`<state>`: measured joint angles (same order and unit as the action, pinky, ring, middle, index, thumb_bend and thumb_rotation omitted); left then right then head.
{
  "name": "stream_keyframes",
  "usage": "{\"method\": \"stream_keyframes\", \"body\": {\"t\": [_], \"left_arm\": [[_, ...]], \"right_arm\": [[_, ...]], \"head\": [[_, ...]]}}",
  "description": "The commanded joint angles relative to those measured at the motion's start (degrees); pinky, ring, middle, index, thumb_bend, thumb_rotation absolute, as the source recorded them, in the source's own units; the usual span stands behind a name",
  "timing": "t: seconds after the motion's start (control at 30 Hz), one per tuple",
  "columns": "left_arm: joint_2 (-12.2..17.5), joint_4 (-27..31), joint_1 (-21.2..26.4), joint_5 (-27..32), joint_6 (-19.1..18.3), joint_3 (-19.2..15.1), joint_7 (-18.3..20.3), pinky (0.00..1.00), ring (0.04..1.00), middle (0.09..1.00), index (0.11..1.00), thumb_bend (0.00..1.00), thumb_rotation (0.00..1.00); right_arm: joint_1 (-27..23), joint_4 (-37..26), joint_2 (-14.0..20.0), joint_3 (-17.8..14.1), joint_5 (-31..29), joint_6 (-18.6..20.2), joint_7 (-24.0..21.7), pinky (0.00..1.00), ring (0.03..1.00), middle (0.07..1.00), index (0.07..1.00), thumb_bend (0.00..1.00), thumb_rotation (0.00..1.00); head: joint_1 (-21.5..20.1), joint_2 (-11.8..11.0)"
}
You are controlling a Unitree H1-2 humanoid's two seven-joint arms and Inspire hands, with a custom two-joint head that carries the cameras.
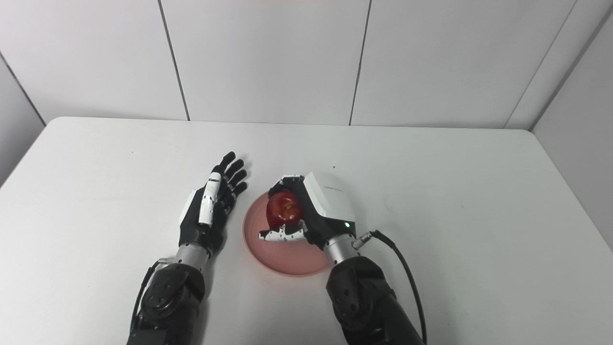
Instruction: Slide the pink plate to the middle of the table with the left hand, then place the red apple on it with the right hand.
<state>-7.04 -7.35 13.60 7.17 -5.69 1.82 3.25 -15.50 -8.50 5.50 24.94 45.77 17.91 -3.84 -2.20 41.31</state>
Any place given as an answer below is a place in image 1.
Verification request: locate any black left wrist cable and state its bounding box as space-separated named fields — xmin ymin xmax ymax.
xmin=129 ymin=261 xmax=169 ymax=336

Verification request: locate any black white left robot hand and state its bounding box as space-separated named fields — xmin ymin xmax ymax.
xmin=178 ymin=151 xmax=249 ymax=255

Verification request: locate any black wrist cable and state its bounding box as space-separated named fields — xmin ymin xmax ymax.
xmin=352 ymin=230 xmax=428 ymax=345
xmin=129 ymin=261 xmax=169 ymax=336

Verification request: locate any red apple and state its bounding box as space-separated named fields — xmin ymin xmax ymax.
xmin=266 ymin=190 xmax=303 ymax=230

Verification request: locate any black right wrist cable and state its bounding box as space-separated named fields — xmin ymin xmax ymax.
xmin=352 ymin=230 xmax=428 ymax=345

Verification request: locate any pink round plate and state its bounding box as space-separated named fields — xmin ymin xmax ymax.
xmin=242 ymin=191 xmax=336 ymax=277

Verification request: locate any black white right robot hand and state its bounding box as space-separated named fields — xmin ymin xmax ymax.
xmin=259 ymin=171 xmax=358 ymax=251

